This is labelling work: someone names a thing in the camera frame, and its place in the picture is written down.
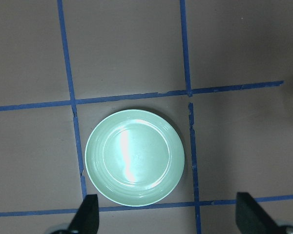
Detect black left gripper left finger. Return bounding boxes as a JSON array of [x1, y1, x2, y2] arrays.
[[67, 195, 99, 234]]

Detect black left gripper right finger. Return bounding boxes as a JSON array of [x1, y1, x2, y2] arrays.
[[235, 192, 278, 234]]

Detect green plate near left arm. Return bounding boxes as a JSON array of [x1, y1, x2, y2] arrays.
[[85, 109, 185, 207]]

